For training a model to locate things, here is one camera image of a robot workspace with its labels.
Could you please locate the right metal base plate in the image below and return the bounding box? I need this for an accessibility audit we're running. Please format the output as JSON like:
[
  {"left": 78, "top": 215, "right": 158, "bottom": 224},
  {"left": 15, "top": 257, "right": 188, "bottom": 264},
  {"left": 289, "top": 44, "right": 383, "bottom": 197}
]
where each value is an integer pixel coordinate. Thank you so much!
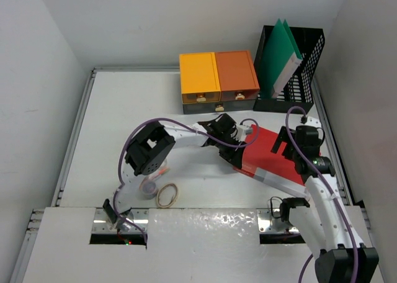
[{"left": 257, "top": 207, "right": 311, "bottom": 236}]

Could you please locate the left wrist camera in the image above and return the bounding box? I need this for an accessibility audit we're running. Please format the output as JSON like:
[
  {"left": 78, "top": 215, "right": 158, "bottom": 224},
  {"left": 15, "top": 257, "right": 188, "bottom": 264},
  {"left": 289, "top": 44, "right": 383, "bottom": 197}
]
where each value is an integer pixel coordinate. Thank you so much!
[{"left": 236, "top": 125, "right": 253, "bottom": 141}]

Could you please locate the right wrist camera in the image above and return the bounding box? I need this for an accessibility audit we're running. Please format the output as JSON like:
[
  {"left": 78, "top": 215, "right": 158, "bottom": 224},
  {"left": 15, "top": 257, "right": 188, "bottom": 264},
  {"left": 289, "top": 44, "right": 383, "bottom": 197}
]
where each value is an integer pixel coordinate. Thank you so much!
[{"left": 300, "top": 116, "right": 322, "bottom": 128}]

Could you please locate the white front cover board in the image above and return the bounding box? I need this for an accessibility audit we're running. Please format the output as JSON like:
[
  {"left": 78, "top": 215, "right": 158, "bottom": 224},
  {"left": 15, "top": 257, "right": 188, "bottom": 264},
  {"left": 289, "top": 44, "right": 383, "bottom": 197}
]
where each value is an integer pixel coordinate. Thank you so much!
[{"left": 24, "top": 207, "right": 310, "bottom": 282}]

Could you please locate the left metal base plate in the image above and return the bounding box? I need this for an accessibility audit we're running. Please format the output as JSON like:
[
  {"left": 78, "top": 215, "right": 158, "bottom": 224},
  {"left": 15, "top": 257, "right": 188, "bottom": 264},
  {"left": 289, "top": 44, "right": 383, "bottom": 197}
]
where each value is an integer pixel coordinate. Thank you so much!
[{"left": 91, "top": 209, "right": 149, "bottom": 234}]

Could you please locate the yellow drawer box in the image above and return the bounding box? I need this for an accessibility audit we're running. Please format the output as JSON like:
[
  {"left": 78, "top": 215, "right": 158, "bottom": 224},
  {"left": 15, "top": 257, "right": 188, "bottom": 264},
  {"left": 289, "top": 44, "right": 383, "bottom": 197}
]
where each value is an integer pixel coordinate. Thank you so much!
[{"left": 179, "top": 52, "right": 221, "bottom": 104}]

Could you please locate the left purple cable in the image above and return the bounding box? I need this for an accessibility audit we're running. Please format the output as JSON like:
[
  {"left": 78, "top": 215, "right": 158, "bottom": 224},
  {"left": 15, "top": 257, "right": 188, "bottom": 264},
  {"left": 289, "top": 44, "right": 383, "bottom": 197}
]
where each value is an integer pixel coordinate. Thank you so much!
[{"left": 113, "top": 117, "right": 261, "bottom": 243}]

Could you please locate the orange drawer box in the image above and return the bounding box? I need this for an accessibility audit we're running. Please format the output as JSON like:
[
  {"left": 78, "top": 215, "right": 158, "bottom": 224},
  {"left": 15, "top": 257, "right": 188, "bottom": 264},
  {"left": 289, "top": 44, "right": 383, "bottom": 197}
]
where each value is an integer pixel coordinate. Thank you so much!
[{"left": 215, "top": 50, "right": 259, "bottom": 101}]

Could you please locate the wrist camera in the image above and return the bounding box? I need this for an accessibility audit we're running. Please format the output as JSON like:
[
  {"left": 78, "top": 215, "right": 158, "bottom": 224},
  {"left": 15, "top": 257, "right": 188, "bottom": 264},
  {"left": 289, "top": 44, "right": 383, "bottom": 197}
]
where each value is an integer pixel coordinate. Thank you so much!
[
  {"left": 300, "top": 116, "right": 322, "bottom": 128},
  {"left": 236, "top": 125, "right": 253, "bottom": 141}
]

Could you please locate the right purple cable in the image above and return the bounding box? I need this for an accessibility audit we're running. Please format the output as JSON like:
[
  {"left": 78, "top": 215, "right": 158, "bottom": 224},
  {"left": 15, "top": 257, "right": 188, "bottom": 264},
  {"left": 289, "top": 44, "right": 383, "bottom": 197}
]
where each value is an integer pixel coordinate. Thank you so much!
[{"left": 285, "top": 106, "right": 360, "bottom": 283}]

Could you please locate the green clip file folder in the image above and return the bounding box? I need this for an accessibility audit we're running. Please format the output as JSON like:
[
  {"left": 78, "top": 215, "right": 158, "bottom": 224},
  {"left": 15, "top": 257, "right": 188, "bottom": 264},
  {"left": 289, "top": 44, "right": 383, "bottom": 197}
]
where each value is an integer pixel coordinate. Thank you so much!
[{"left": 257, "top": 19, "right": 303, "bottom": 99}]

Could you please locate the black mesh file organizer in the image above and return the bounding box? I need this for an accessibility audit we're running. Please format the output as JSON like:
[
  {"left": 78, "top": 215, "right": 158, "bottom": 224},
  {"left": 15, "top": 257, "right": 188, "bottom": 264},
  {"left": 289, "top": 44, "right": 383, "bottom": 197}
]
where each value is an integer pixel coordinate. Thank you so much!
[{"left": 253, "top": 25, "right": 326, "bottom": 114}]

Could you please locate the metal base plate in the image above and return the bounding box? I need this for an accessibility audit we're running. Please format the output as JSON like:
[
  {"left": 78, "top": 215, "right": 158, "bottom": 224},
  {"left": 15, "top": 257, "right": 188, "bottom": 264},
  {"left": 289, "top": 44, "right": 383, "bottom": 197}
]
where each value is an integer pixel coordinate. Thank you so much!
[
  {"left": 91, "top": 209, "right": 149, "bottom": 234},
  {"left": 257, "top": 207, "right": 311, "bottom": 236}
]

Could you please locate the purple cable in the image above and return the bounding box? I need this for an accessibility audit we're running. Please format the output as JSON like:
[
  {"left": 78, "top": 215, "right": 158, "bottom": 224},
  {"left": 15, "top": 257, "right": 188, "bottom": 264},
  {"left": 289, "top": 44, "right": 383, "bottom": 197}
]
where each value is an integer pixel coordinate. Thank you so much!
[
  {"left": 285, "top": 106, "right": 360, "bottom": 283},
  {"left": 113, "top": 117, "right": 261, "bottom": 243}
]

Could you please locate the red clip file folder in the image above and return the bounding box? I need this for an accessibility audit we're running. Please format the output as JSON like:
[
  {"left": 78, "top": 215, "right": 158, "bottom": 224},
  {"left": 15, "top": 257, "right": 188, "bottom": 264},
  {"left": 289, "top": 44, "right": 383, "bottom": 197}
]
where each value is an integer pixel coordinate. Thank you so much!
[{"left": 234, "top": 125, "right": 310, "bottom": 200}]

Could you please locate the beige masking tape roll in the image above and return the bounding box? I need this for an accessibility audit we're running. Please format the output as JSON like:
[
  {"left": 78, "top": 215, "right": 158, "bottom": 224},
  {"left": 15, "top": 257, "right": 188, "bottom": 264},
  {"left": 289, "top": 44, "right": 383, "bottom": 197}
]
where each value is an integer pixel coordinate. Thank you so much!
[{"left": 156, "top": 183, "right": 179, "bottom": 209}]

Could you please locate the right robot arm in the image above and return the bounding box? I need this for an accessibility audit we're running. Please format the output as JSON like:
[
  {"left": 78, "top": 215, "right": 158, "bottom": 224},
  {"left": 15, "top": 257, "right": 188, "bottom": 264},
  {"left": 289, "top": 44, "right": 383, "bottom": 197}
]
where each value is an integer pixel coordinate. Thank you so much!
[{"left": 271, "top": 125, "right": 379, "bottom": 282}]

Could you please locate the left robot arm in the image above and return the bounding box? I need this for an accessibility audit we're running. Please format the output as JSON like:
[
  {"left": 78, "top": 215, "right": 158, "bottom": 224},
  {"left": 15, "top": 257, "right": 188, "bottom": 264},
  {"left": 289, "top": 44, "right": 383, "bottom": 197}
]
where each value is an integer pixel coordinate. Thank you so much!
[{"left": 103, "top": 114, "right": 256, "bottom": 223}]

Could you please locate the orange pen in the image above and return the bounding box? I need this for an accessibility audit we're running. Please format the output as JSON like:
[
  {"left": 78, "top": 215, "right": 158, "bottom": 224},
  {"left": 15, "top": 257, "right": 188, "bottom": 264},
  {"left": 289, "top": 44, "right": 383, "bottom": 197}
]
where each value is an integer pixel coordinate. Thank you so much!
[{"left": 145, "top": 168, "right": 170, "bottom": 182}]

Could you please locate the dark bottom drawer box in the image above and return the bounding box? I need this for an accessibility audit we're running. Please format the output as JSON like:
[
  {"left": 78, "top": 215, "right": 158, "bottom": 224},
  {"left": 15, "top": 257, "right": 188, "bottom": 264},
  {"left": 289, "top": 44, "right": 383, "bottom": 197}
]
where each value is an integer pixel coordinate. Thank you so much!
[{"left": 182, "top": 99, "right": 256, "bottom": 114}]

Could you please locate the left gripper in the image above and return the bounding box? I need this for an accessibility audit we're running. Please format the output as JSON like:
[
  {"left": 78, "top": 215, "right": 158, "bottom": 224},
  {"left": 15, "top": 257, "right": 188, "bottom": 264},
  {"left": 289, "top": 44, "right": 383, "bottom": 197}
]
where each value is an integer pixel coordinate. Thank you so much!
[{"left": 215, "top": 133, "right": 246, "bottom": 169}]

